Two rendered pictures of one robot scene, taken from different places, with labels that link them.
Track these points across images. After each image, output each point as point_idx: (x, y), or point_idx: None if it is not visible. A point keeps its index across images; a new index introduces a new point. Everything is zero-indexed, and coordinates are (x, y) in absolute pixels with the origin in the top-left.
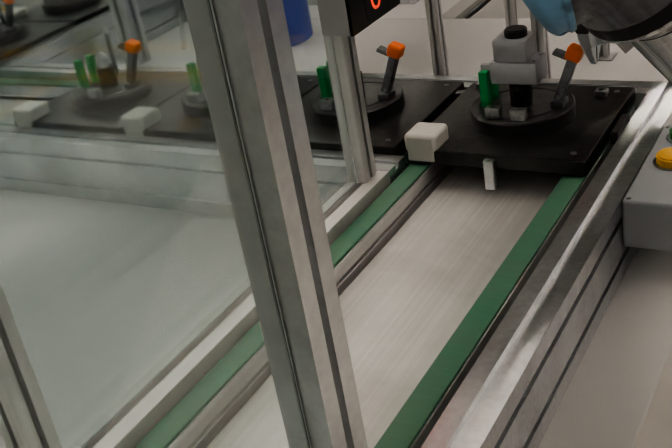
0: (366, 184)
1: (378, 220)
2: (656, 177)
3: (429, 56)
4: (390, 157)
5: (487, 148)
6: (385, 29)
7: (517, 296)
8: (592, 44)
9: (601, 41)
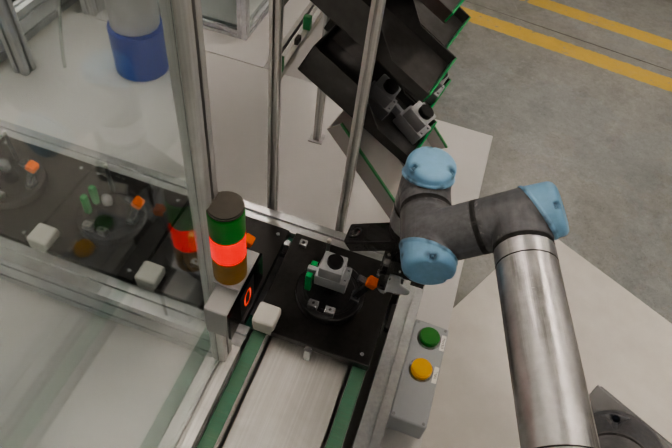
0: (225, 364)
1: (233, 404)
2: (410, 388)
3: (258, 123)
4: (240, 327)
5: (307, 335)
6: (225, 73)
7: None
8: (385, 291)
9: (391, 291)
